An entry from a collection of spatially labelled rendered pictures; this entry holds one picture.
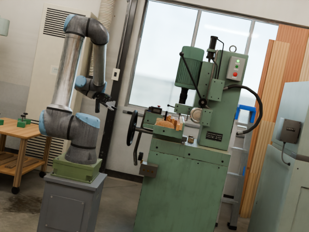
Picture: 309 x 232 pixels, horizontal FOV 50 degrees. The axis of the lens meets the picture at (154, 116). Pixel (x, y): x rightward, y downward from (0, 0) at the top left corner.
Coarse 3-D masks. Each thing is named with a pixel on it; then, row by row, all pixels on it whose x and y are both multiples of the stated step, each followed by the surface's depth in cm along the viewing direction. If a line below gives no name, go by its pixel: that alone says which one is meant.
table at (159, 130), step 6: (144, 126) 256; (150, 126) 256; (156, 126) 234; (162, 126) 235; (174, 126) 250; (156, 132) 235; (162, 132) 235; (168, 132) 234; (174, 132) 234; (180, 132) 234; (180, 138) 234
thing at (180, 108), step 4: (176, 104) 254; (180, 104) 254; (176, 108) 255; (180, 108) 254; (184, 108) 254; (188, 108) 254; (192, 108) 254; (176, 112) 255; (180, 112) 255; (184, 112) 254
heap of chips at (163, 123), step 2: (158, 122) 236; (160, 122) 236; (162, 122) 236; (164, 122) 236; (166, 122) 236; (168, 122) 237; (170, 122) 239; (156, 124) 236; (158, 124) 236; (160, 124) 235; (162, 124) 235; (164, 124) 235; (166, 124) 235; (168, 124) 235; (170, 124) 236; (172, 124) 237; (164, 126) 235; (166, 126) 235; (168, 126) 235; (170, 126) 235; (172, 126) 236; (174, 128) 235
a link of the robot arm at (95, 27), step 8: (96, 24) 198; (88, 32) 198; (96, 32) 198; (104, 32) 202; (96, 40) 202; (104, 40) 204; (96, 48) 211; (104, 48) 212; (96, 56) 217; (104, 56) 219; (96, 64) 224; (104, 64) 226; (96, 72) 230; (104, 72) 234; (96, 80) 238; (104, 80) 243; (96, 88) 246; (104, 88) 246
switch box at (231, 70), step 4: (232, 56) 236; (232, 60) 236; (236, 60) 235; (240, 60) 235; (244, 60) 235; (232, 64) 236; (236, 64) 236; (240, 64) 236; (228, 68) 240; (232, 68) 236; (236, 68) 236; (240, 68) 236; (228, 72) 237; (232, 72) 236; (236, 72) 236; (240, 72) 236; (228, 76) 237; (236, 76) 236; (240, 76) 236; (236, 80) 237; (240, 80) 237
